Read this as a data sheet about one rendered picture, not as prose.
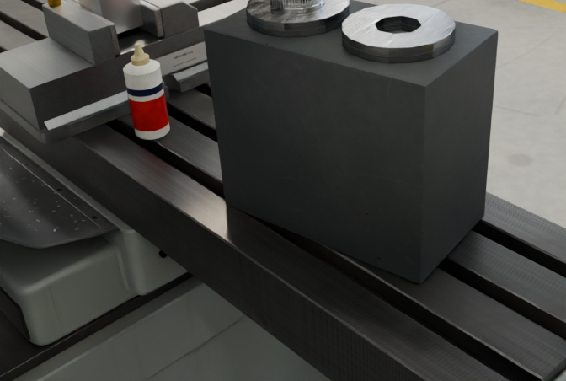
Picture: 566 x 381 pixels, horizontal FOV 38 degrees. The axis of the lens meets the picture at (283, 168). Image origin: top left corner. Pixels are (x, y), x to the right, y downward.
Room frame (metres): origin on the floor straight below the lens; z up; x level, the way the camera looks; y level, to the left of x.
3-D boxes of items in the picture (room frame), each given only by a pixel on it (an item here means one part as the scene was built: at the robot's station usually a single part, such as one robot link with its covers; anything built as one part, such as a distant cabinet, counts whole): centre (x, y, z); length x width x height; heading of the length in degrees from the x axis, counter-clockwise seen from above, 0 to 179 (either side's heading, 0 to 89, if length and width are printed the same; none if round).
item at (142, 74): (0.83, 0.15, 0.97); 0.04 x 0.04 x 0.11
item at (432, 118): (0.64, -0.06, 1.02); 0.22 x 0.12 x 0.20; 50
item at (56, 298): (0.95, 0.19, 0.78); 0.50 x 0.35 x 0.12; 129
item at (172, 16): (0.99, 0.15, 1.01); 0.12 x 0.06 x 0.04; 37
